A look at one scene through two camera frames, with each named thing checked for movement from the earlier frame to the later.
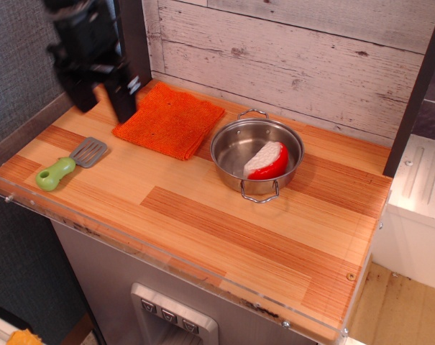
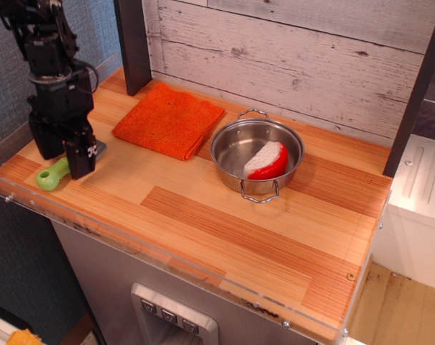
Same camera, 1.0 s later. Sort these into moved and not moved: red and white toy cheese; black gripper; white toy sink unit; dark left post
Moved: black gripper
Not moved: dark left post; red and white toy cheese; white toy sink unit
